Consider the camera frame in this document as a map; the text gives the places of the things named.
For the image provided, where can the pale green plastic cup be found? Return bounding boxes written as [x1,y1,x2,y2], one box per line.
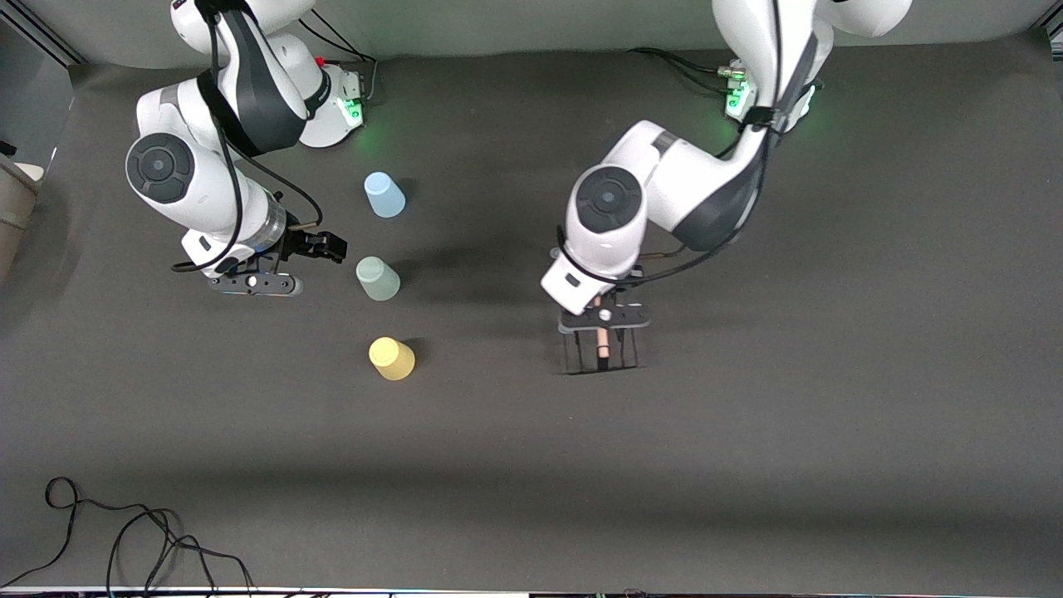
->
[355,256,402,301]

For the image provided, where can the black wire cup holder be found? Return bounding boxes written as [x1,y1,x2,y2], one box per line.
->
[556,326,642,376]

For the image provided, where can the yellow plastic cup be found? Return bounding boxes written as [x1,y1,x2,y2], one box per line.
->
[368,336,416,381]

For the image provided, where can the light blue plastic cup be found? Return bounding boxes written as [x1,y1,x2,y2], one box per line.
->
[363,171,408,219]

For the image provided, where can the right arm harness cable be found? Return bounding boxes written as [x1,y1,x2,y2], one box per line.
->
[170,0,325,275]

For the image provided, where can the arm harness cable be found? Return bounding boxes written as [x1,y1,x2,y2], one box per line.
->
[552,0,823,287]
[170,0,325,275]

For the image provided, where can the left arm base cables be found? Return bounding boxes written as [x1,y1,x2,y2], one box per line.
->
[627,47,740,92]

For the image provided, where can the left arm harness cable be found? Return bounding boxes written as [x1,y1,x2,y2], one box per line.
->
[552,0,823,287]

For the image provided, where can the thin black loose cable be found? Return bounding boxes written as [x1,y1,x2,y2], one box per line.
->
[0,476,257,598]

